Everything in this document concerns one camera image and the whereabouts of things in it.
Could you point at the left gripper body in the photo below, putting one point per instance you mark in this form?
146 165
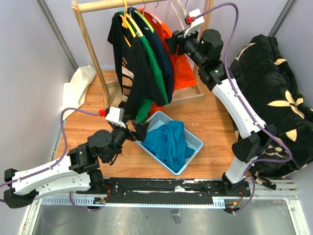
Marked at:
120 134

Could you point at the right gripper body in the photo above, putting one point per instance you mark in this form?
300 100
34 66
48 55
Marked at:
186 44

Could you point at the teal blue t shirt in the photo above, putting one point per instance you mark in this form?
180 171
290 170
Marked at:
167 143

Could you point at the orange t shirt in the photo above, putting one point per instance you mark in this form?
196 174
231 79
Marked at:
182 72

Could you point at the white plastic hanger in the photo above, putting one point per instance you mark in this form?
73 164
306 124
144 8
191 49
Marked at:
179 8

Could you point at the pink plastic hanger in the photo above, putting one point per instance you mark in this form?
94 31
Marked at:
151 17

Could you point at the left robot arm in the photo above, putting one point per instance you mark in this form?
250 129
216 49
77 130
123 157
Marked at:
77 171

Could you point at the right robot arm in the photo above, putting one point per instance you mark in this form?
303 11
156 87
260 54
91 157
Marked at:
256 135

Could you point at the green t shirt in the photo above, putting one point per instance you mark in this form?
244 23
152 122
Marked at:
151 73

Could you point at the navy blue t shirt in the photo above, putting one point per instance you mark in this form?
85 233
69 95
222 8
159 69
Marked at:
159 51

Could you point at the black printed t shirt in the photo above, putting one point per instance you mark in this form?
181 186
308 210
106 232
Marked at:
132 73

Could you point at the lime green hanger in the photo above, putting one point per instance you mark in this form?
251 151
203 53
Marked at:
145 20

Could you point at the yellow hanger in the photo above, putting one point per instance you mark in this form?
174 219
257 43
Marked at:
126 20

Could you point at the light blue plastic basket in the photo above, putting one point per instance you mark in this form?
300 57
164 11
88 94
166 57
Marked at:
158 119

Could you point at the wooden clothes rack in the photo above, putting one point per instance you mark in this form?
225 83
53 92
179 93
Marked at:
184 96

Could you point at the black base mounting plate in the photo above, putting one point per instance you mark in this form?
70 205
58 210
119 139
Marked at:
170 191

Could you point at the cream white cloth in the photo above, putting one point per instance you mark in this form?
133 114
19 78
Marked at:
75 91

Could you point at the black floral blanket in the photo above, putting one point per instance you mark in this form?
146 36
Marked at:
269 85

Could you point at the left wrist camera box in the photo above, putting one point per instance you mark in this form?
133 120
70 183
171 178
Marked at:
114 115

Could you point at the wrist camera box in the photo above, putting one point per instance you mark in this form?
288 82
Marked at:
114 115
194 25

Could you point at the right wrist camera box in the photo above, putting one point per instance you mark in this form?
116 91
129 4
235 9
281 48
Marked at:
194 25

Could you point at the aluminium rail frame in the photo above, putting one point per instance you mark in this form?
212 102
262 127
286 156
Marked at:
172 206

